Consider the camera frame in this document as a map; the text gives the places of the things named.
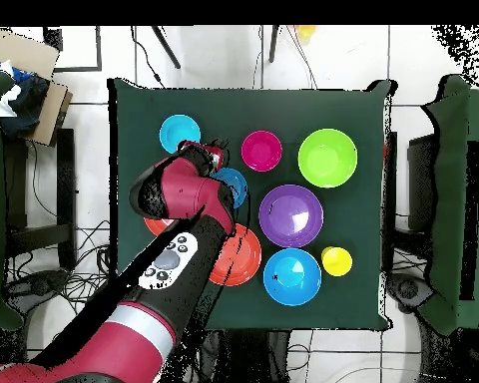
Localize pink plastic bowl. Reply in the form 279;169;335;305
240;130;284;173

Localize large green plastic bowl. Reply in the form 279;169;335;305
297;128;359;189

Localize black bench frame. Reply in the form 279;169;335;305
3;127;80;270
381;131;440;258

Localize cardboard box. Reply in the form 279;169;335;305
0;30;75;148

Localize black tripod leg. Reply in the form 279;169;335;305
150;25;183;71
266;25;281;65

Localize orange plastic bowl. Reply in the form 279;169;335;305
143;216;177;237
209;222;263;287

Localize tangled black floor cables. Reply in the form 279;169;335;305
7;218;137;348

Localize small yellow object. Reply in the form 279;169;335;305
294;25;317;45

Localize small dark blue bowl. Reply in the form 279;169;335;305
214;167;249;210

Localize dark green tablecloth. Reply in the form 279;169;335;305
107;77;396;334

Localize small cyan plastic bowl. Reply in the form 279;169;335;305
159;114;203;157

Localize black equipment base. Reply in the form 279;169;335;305
385;269;434;314
3;269;72;303

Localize large blue plastic bowl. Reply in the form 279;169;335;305
262;247;323;307

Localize purple plastic bowl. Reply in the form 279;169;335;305
258;184;324;249

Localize blue and white cloth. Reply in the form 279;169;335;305
0;62;51;139

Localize yellow plastic cup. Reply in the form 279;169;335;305
320;245;354;278

